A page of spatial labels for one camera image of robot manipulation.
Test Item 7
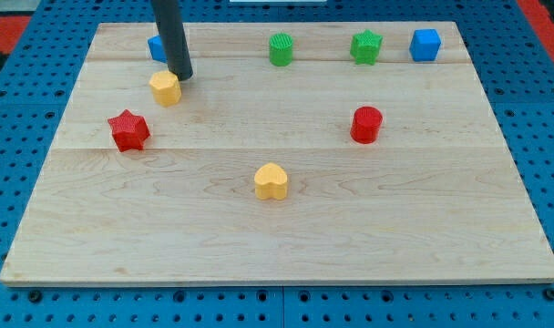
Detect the green cylinder block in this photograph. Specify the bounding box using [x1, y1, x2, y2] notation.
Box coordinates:
[269, 33, 294, 67]

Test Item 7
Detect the blue cube block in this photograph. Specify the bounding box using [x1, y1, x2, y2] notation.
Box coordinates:
[409, 29, 442, 62]

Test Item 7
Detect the green star block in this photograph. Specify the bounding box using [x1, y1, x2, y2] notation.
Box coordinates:
[350, 29, 384, 66]

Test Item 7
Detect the blue block behind rod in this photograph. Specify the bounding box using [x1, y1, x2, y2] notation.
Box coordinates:
[148, 35, 167, 63]

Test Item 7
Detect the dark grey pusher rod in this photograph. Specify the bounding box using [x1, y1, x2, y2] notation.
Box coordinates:
[150, 0, 193, 81]

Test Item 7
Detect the yellow heart block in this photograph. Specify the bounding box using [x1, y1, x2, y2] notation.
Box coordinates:
[253, 162, 289, 200]

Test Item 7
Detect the light wooden board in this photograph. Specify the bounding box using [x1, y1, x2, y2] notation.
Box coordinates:
[0, 21, 554, 287]

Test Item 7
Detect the yellow hexagon block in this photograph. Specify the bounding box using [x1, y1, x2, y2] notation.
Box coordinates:
[149, 70, 181, 107]

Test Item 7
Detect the red cylinder block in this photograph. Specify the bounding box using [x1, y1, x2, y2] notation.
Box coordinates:
[350, 106, 384, 144]

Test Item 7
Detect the red star block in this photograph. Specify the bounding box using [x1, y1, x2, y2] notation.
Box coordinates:
[108, 109, 150, 152]

